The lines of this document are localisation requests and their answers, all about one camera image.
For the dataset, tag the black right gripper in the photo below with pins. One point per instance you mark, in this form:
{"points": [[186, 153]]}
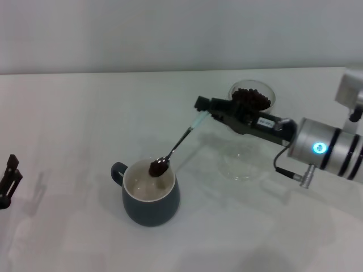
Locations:
{"points": [[263, 127]]}

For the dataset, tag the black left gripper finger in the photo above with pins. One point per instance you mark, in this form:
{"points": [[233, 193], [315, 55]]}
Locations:
{"points": [[10, 184]]}

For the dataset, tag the dark grey mug white inside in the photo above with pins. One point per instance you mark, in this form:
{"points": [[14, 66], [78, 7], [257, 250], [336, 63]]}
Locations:
{"points": [[150, 209]]}

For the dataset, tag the coffee beans pile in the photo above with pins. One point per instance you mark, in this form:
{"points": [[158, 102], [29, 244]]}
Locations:
{"points": [[252, 95]]}

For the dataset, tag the clear glass saucer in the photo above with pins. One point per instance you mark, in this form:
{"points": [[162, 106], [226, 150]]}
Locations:
{"points": [[241, 171]]}

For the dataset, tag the clear double-wall glass cup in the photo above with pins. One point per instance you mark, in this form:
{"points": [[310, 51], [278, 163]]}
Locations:
{"points": [[235, 85]]}

